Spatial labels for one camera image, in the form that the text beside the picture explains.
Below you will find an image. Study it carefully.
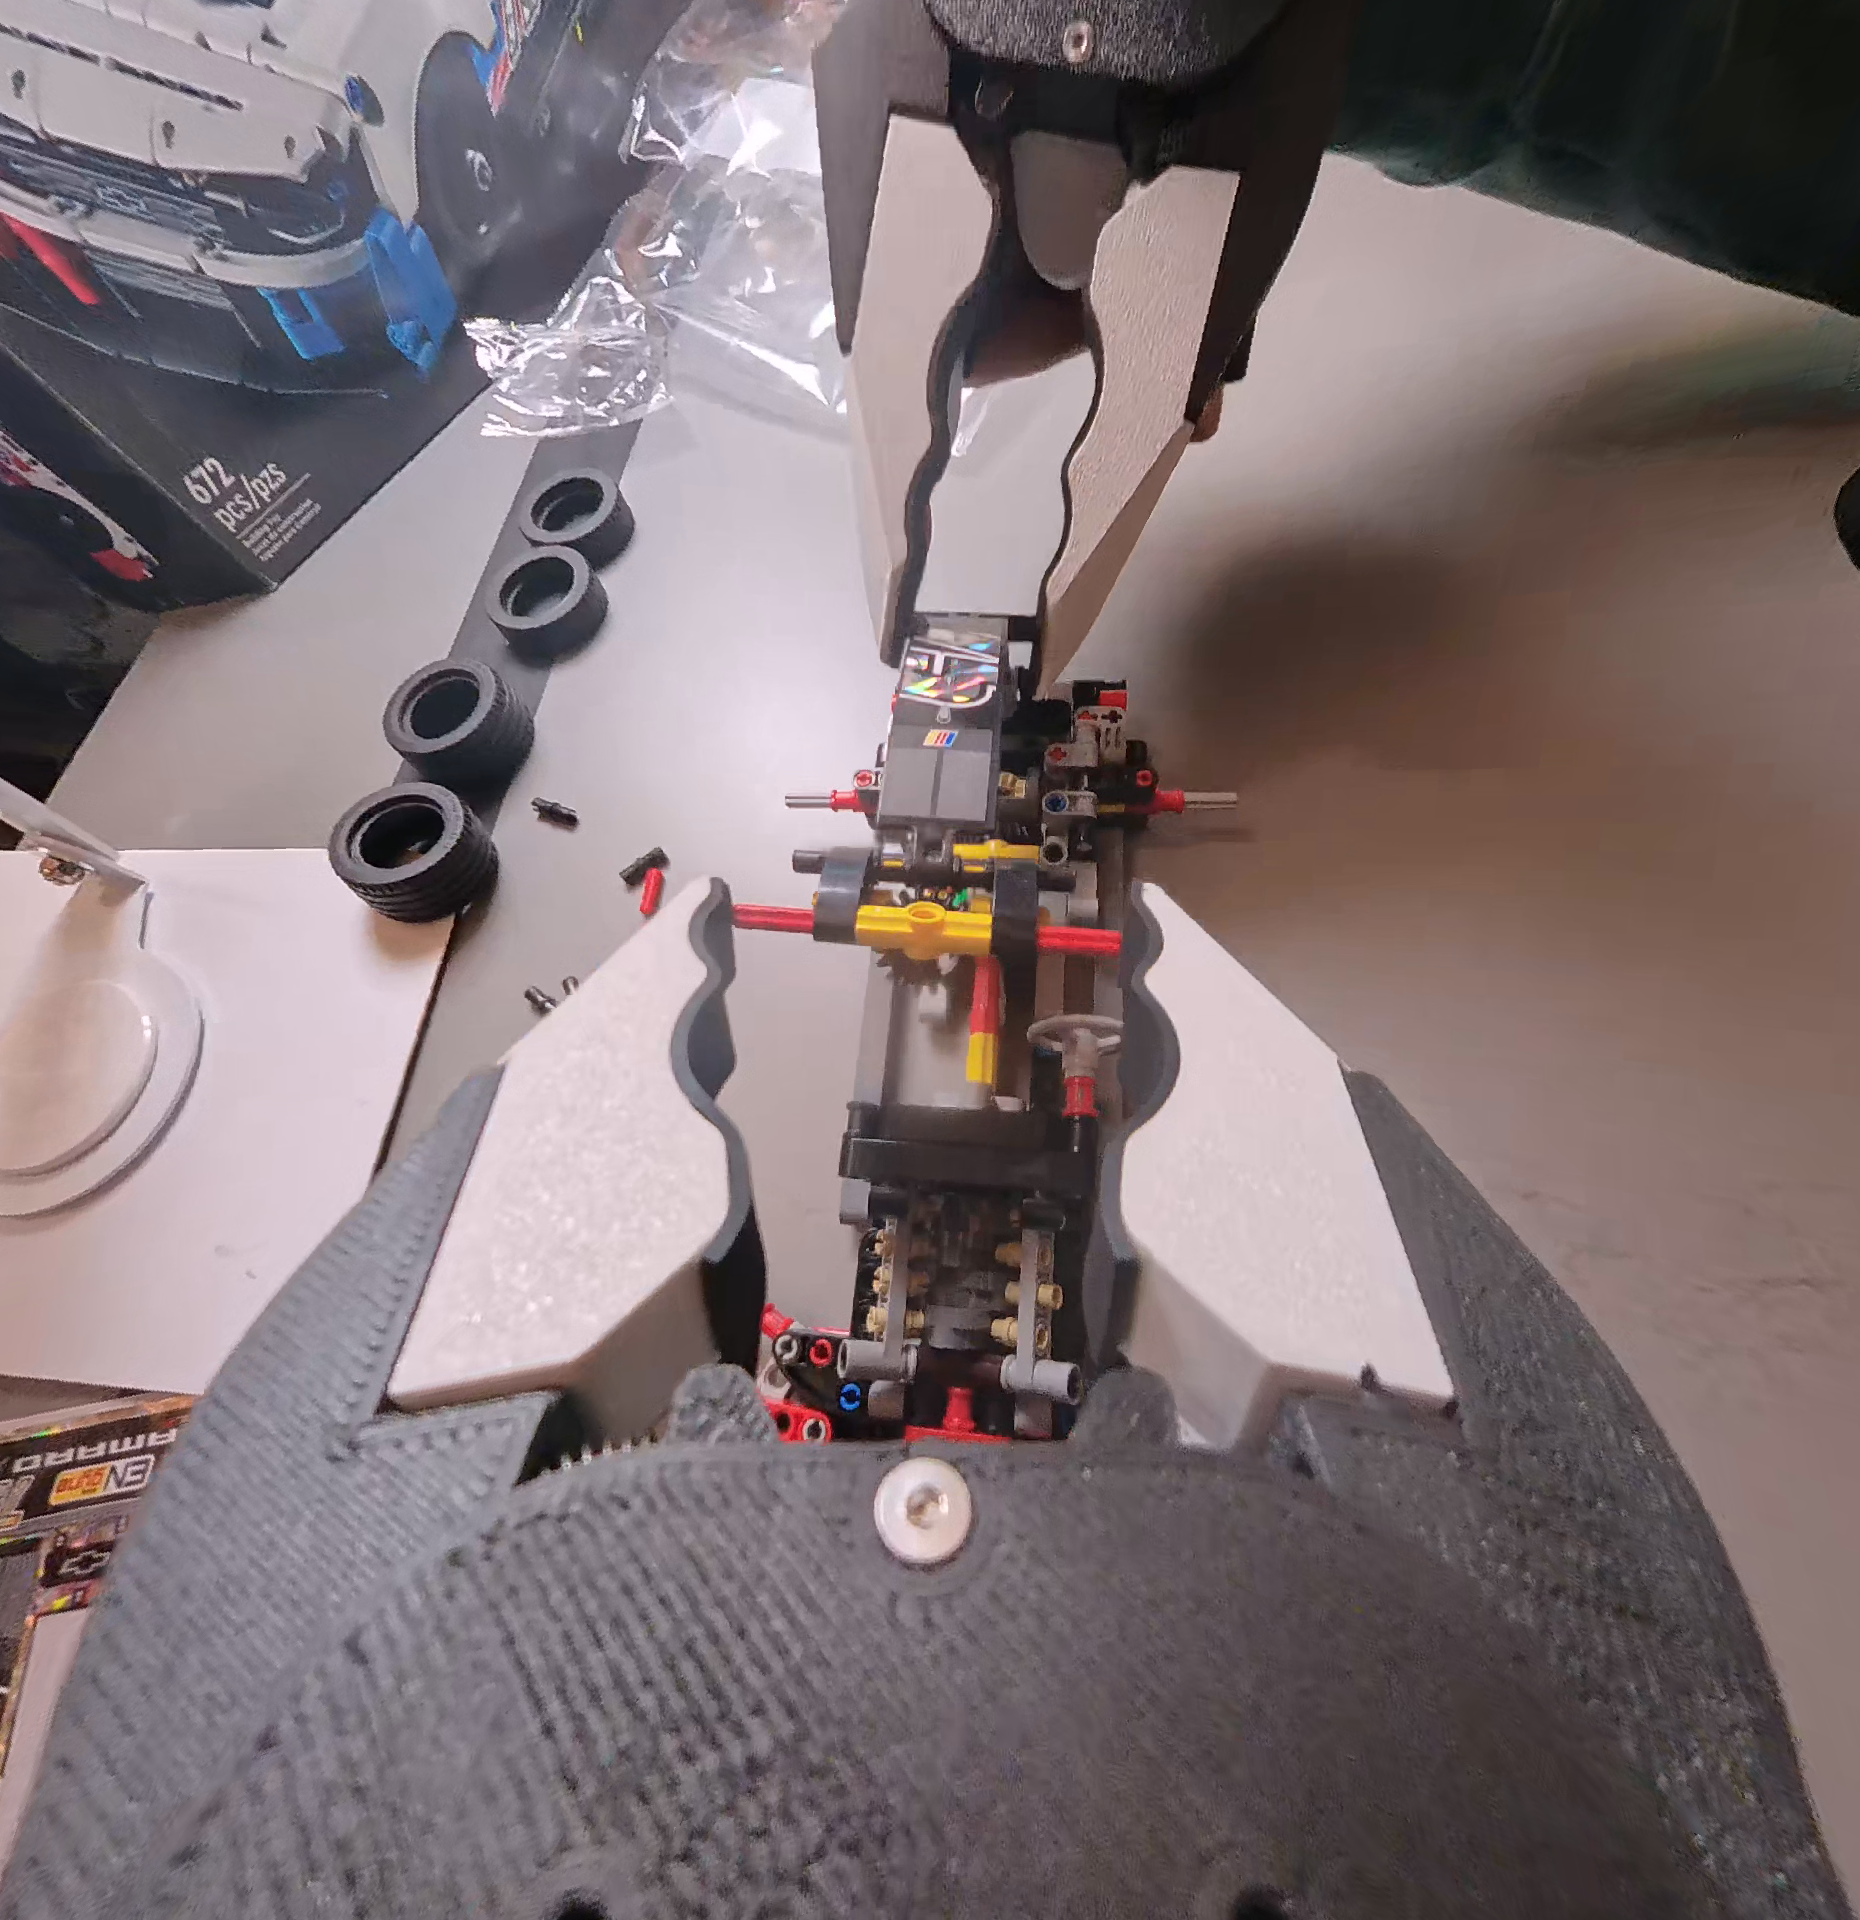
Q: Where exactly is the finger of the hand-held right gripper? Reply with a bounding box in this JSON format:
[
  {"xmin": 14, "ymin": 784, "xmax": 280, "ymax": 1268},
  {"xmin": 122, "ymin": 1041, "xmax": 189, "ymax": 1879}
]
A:
[
  {"xmin": 847, "ymin": 113, "xmax": 1023, "ymax": 668},
  {"xmin": 1040, "ymin": 172, "xmax": 1247, "ymax": 668}
]

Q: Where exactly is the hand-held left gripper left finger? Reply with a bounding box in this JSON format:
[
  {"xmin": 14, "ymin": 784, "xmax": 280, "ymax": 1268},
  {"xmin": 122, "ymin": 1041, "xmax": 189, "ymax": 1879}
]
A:
[{"xmin": 388, "ymin": 876, "xmax": 759, "ymax": 1445}]

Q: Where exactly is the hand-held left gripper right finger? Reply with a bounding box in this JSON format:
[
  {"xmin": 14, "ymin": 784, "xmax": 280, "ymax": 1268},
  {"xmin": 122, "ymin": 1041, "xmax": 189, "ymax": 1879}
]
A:
[{"xmin": 1107, "ymin": 883, "xmax": 1460, "ymax": 1450}]

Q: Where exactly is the lego car chassis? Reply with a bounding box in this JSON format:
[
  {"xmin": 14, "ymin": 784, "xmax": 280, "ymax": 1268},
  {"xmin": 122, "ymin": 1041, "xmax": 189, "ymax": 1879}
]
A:
[{"xmin": 757, "ymin": 668, "xmax": 1238, "ymax": 1449}]

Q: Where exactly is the white book stand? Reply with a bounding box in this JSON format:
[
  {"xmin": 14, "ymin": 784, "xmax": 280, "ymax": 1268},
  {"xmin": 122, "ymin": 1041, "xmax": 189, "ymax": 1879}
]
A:
[{"xmin": 0, "ymin": 756, "xmax": 464, "ymax": 1399}]

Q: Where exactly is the black yellow lego wing assembly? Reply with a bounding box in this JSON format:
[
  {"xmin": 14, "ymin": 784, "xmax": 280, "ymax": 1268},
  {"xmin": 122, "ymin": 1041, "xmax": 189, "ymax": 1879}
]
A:
[{"xmin": 733, "ymin": 612, "xmax": 1127, "ymax": 1104}]

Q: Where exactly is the black rubber lego tire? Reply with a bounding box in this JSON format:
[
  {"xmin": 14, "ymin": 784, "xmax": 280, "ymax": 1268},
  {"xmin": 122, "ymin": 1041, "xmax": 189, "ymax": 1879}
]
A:
[
  {"xmin": 484, "ymin": 541, "xmax": 608, "ymax": 654},
  {"xmin": 382, "ymin": 656, "xmax": 538, "ymax": 783},
  {"xmin": 327, "ymin": 781, "xmax": 499, "ymax": 919},
  {"xmin": 517, "ymin": 469, "xmax": 638, "ymax": 568}
]

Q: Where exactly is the lego instruction booklet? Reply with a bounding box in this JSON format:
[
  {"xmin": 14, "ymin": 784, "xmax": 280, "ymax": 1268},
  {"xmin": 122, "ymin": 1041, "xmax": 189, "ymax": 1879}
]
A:
[{"xmin": 0, "ymin": 1396, "xmax": 200, "ymax": 1868}]

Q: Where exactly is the dark lego set box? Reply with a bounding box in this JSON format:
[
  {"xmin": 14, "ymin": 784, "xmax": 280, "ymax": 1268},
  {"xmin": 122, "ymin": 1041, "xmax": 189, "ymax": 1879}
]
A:
[{"xmin": 0, "ymin": 0, "xmax": 661, "ymax": 608}]

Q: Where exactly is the person's right hand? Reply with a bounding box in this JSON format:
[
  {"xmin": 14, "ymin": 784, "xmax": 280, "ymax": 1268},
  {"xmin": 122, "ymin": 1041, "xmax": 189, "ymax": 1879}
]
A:
[{"xmin": 967, "ymin": 274, "xmax": 1228, "ymax": 446}]

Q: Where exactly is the crumpled clear plastic bag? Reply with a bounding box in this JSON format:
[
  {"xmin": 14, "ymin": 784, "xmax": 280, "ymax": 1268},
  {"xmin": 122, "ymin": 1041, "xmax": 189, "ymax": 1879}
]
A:
[{"xmin": 471, "ymin": 0, "xmax": 855, "ymax": 439}]

